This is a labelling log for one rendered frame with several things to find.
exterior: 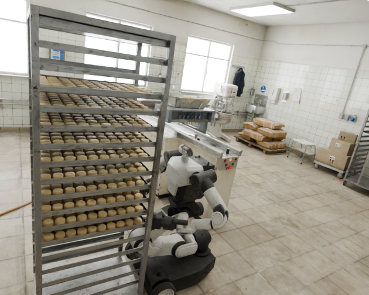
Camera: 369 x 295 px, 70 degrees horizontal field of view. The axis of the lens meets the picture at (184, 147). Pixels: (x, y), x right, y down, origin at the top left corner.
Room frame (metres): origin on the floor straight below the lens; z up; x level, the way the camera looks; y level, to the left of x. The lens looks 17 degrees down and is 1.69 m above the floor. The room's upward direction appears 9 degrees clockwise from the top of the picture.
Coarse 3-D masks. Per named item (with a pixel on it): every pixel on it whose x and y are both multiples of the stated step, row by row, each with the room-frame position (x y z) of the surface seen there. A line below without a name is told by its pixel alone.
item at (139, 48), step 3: (138, 48) 1.81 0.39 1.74; (141, 48) 1.82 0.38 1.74; (138, 51) 1.81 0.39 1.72; (141, 51) 1.82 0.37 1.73; (135, 54) 1.83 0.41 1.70; (138, 54) 1.81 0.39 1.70; (135, 63) 1.81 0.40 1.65; (138, 63) 1.81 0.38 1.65; (135, 66) 1.81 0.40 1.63; (138, 66) 1.81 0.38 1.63; (135, 69) 1.81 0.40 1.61; (138, 69) 1.81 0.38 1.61; (135, 81) 1.81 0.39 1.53; (138, 81) 1.82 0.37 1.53; (123, 231) 1.82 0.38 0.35; (123, 237) 1.82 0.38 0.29; (120, 249) 1.81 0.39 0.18
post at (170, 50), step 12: (168, 48) 1.44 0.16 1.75; (168, 60) 1.43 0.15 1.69; (168, 72) 1.43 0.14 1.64; (168, 84) 1.44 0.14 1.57; (168, 96) 1.44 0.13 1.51; (156, 144) 1.44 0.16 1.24; (156, 156) 1.43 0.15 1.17; (156, 168) 1.43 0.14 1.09; (156, 180) 1.44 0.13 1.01; (144, 240) 1.44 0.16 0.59; (144, 252) 1.43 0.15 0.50; (144, 264) 1.43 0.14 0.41; (144, 276) 1.44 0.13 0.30
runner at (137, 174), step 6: (102, 174) 1.29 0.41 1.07; (108, 174) 1.31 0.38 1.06; (114, 174) 1.33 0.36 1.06; (120, 174) 1.35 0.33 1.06; (126, 174) 1.37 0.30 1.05; (132, 174) 1.39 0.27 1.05; (138, 174) 1.41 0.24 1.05; (144, 174) 1.43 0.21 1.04; (150, 174) 1.45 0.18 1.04; (42, 180) 1.14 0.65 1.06; (48, 180) 1.15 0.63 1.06; (54, 180) 1.17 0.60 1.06; (60, 180) 1.18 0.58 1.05; (66, 180) 1.20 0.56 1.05; (72, 180) 1.21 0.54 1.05; (78, 180) 1.23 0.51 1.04; (84, 180) 1.24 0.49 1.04; (90, 180) 1.26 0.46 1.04
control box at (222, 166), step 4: (228, 156) 2.67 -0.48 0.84; (232, 156) 2.69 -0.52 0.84; (236, 156) 2.71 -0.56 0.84; (220, 160) 2.60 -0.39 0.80; (228, 160) 2.64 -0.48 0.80; (232, 160) 2.67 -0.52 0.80; (236, 160) 2.71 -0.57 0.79; (220, 164) 2.59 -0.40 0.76; (224, 164) 2.61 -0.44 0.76; (228, 164) 2.65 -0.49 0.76; (236, 164) 2.72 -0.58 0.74; (220, 168) 2.58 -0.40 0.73; (224, 168) 2.61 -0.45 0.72; (228, 168) 2.65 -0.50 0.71; (232, 168) 2.69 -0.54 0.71
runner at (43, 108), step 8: (64, 112) 1.19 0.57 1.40; (72, 112) 1.21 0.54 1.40; (80, 112) 1.23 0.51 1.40; (88, 112) 1.25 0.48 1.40; (96, 112) 1.27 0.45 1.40; (104, 112) 1.29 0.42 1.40; (112, 112) 1.31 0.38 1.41; (120, 112) 1.33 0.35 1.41; (128, 112) 1.36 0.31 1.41; (136, 112) 1.38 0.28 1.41; (144, 112) 1.40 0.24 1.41; (152, 112) 1.43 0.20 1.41
